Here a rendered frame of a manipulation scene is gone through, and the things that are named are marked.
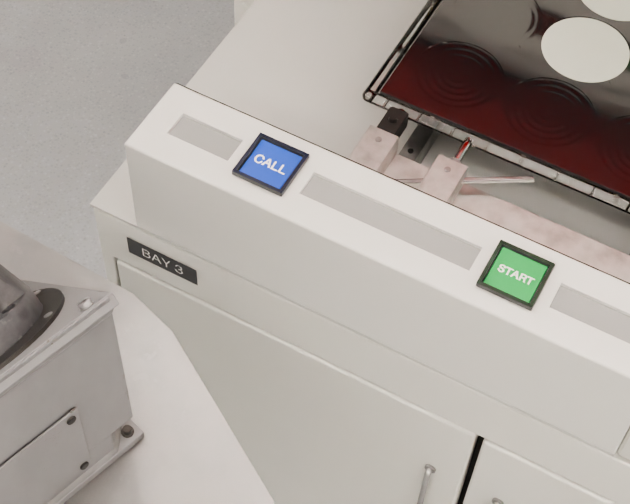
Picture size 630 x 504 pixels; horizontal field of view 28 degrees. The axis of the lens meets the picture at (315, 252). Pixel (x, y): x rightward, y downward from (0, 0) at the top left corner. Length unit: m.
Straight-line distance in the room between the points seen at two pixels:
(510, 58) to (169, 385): 0.52
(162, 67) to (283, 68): 1.14
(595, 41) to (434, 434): 0.48
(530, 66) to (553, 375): 0.39
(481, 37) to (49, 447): 0.67
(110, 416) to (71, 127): 1.43
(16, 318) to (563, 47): 0.71
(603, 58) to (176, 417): 0.62
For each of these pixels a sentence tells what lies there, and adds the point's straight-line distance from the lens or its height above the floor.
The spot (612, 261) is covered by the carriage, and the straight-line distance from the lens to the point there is 1.31.
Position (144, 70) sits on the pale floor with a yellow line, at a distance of 2.62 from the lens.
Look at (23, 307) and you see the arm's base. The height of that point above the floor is 1.05.
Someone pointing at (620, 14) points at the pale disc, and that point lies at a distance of 1.51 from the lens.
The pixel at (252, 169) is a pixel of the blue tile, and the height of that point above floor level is 0.96.
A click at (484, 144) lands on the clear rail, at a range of 1.34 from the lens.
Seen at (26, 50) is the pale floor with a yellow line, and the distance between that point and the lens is 2.69.
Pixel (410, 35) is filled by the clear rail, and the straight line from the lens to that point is 1.43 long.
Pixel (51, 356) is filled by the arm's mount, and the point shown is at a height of 1.06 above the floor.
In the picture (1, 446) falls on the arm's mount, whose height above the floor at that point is 0.98.
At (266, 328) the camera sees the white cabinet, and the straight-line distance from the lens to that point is 1.38.
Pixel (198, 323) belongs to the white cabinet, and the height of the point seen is 0.68.
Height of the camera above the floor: 1.93
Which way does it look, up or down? 56 degrees down
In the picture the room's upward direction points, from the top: 3 degrees clockwise
